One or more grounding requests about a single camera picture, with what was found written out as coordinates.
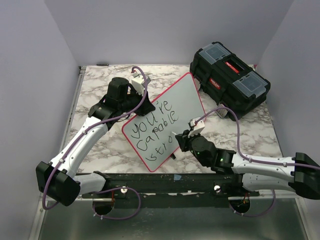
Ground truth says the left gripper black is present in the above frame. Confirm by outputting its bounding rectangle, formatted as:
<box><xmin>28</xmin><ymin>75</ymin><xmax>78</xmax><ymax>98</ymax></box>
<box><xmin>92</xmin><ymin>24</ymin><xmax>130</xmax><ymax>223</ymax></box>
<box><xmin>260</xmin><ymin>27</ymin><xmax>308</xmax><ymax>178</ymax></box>
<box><xmin>120</xmin><ymin>87</ymin><xmax>156</xmax><ymax>117</ymax></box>

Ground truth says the pink-framed whiteboard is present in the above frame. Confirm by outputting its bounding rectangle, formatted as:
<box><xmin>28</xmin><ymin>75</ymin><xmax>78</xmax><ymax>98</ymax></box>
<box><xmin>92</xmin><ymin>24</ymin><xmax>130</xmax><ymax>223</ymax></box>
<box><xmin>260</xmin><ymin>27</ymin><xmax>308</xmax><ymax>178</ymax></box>
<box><xmin>122</xmin><ymin>72</ymin><xmax>205</xmax><ymax>173</ymax></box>

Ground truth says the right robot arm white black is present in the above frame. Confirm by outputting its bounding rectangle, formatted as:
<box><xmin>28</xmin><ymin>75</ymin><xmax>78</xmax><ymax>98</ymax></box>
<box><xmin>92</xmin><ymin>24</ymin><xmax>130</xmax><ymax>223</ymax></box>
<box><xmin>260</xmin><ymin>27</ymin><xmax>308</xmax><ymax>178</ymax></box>
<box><xmin>174</xmin><ymin>130</ymin><xmax>320</xmax><ymax>200</ymax></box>

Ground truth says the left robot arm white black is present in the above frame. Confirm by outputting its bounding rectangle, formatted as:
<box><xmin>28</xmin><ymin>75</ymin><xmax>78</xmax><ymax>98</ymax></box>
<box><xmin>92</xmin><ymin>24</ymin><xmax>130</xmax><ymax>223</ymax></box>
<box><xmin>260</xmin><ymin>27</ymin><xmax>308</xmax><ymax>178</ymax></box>
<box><xmin>35</xmin><ymin>74</ymin><xmax>156</xmax><ymax>210</ymax></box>

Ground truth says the blue tape piece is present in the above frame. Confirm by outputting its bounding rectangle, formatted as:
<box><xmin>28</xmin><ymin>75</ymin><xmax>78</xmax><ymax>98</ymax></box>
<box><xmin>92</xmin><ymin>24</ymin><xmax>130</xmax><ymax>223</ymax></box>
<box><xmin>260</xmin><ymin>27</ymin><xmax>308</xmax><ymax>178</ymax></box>
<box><xmin>173</xmin><ymin>174</ymin><xmax>182</xmax><ymax>181</ymax></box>

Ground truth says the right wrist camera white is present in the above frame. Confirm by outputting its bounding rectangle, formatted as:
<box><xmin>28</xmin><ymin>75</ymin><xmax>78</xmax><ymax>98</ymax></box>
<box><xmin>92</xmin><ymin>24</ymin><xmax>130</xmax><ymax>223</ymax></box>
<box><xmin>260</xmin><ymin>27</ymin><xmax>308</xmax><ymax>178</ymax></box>
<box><xmin>188</xmin><ymin>117</ymin><xmax>205</xmax><ymax>138</ymax></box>

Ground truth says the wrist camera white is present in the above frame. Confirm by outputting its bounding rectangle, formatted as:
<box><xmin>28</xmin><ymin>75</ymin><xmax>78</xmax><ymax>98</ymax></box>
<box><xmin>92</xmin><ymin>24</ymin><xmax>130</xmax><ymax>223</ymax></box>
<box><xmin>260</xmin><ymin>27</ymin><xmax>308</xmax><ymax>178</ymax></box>
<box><xmin>188</xmin><ymin>117</ymin><xmax>205</xmax><ymax>138</ymax></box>
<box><xmin>130</xmin><ymin>72</ymin><xmax>145</xmax><ymax>96</ymax></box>

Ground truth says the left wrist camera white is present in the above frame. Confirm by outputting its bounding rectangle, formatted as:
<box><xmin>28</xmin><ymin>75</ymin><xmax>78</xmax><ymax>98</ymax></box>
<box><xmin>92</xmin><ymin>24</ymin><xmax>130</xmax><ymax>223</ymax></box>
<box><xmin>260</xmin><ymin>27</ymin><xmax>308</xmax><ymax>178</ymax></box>
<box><xmin>130</xmin><ymin>72</ymin><xmax>145</xmax><ymax>96</ymax></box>

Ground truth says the black mounting base rail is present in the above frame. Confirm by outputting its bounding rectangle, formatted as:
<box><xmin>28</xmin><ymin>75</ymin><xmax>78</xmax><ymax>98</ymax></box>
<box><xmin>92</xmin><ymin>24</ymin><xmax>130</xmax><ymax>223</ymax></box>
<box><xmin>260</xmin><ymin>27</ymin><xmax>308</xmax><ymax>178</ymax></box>
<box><xmin>82</xmin><ymin>173</ymin><xmax>248</xmax><ymax>209</ymax></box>

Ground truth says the small black strip at wall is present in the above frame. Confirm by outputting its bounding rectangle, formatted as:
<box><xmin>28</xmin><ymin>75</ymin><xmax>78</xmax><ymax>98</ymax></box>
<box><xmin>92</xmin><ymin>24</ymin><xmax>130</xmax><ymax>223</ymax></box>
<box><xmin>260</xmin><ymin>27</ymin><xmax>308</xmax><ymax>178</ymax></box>
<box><xmin>96</xmin><ymin>63</ymin><xmax>109</xmax><ymax>67</ymax></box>

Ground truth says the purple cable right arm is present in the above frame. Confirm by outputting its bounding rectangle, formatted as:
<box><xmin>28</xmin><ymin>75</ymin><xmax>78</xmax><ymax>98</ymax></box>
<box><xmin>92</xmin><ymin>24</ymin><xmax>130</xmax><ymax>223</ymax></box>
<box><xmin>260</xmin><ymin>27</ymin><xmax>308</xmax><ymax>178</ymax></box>
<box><xmin>196</xmin><ymin>106</ymin><xmax>320</xmax><ymax>218</ymax></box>

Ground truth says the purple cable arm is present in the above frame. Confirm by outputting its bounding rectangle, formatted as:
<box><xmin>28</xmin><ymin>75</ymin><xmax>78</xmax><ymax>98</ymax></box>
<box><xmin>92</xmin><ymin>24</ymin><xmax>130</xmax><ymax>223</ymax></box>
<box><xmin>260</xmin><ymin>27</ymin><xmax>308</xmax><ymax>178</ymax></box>
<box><xmin>41</xmin><ymin>65</ymin><xmax>148</xmax><ymax>221</ymax></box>
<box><xmin>196</xmin><ymin>106</ymin><xmax>320</xmax><ymax>218</ymax></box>

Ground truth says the black toolbox with red handle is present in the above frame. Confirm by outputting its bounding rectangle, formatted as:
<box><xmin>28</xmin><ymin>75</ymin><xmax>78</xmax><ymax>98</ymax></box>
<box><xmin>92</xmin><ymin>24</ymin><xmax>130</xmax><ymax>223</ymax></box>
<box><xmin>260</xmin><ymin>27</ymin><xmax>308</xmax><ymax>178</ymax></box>
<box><xmin>189</xmin><ymin>41</ymin><xmax>271</xmax><ymax>119</ymax></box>

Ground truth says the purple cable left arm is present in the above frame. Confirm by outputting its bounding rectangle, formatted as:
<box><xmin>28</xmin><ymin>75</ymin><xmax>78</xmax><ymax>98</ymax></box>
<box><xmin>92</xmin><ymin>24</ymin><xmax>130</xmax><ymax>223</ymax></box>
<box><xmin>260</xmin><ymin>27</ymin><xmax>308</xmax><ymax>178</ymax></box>
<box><xmin>41</xmin><ymin>65</ymin><xmax>148</xmax><ymax>221</ymax></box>

